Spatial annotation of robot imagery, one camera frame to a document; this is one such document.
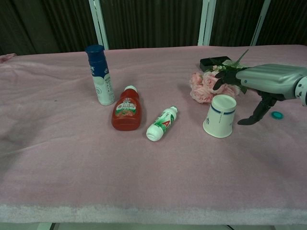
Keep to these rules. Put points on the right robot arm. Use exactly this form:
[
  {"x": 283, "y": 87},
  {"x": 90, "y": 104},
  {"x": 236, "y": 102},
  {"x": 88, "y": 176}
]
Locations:
[{"x": 302, "y": 89}]

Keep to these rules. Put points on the white paper cup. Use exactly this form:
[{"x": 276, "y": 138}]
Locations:
[{"x": 220, "y": 116}]

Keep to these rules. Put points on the red ketchup bottle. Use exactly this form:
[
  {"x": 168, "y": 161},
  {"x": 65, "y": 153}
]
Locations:
[{"x": 127, "y": 110}]

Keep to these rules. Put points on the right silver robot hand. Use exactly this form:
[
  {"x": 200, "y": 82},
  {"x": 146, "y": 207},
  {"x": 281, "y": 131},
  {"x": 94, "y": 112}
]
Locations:
[{"x": 268, "y": 77}]

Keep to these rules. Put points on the black rectangular box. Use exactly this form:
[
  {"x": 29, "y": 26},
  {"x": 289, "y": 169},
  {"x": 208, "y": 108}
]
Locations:
[{"x": 213, "y": 62}]

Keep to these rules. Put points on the pink tablecloth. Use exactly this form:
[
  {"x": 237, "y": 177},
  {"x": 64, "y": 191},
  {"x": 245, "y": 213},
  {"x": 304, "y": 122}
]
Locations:
[{"x": 120, "y": 155}]

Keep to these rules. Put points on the small teal bottle cap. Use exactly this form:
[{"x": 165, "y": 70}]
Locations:
[{"x": 278, "y": 115}]

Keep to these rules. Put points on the blue and white milk bottle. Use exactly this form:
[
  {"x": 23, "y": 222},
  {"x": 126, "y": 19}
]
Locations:
[{"x": 100, "y": 76}]

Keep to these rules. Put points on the small white green drink bottle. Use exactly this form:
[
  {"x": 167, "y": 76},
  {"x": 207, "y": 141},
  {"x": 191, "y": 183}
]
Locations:
[{"x": 161, "y": 124}]

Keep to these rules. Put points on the pink artificial rose bouquet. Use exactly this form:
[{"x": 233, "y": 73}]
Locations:
[{"x": 211, "y": 87}]

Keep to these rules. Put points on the white frame post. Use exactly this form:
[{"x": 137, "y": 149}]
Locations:
[
  {"x": 205, "y": 22},
  {"x": 98, "y": 24},
  {"x": 261, "y": 22}
]

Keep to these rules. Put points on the dark pleated curtain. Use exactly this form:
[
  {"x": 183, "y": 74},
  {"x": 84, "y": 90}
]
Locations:
[{"x": 153, "y": 21}]

